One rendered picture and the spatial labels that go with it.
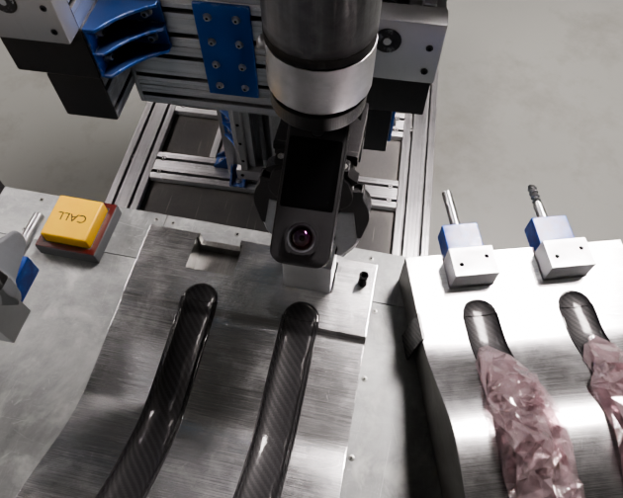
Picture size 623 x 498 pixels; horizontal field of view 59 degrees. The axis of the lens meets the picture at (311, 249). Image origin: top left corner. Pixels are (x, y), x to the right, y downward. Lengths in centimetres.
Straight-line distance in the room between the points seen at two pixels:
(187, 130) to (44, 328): 104
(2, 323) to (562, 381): 54
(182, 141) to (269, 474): 125
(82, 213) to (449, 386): 49
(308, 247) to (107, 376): 27
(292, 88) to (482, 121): 169
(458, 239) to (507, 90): 154
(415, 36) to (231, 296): 38
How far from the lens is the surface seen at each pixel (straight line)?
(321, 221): 41
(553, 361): 63
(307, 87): 37
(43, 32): 88
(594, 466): 59
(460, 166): 189
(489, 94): 214
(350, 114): 40
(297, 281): 58
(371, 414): 64
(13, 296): 57
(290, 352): 57
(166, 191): 155
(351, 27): 35
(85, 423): 58
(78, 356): 71
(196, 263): 65
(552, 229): 71
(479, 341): 63
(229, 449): 54
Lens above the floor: 142
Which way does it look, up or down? 59 degrees down
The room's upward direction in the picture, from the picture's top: straight up
